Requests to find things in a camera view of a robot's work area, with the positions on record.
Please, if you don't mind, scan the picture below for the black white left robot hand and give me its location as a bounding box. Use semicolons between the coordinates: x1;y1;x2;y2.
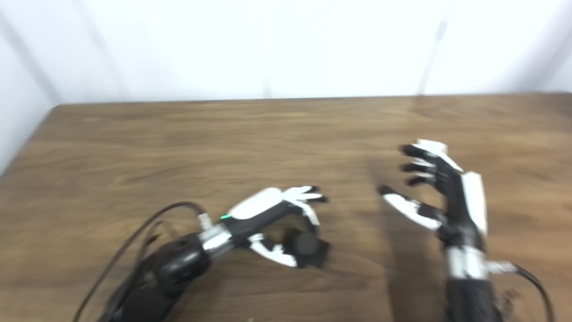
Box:
221;186;329;268

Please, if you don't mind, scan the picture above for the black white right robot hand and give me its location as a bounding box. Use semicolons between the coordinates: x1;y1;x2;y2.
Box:
378;143;488;246

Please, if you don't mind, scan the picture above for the black peg with square base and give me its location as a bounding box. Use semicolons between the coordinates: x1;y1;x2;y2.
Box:
282;228;331;269

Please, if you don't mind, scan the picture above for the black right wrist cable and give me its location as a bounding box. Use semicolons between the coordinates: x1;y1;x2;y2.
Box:
487;262;555;322

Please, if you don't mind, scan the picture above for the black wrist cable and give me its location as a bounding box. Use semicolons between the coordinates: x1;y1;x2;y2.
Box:
487;262;555;322
74;202;210;322

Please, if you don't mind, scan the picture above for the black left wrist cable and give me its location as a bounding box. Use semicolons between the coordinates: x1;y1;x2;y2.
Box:
74;202;210;322

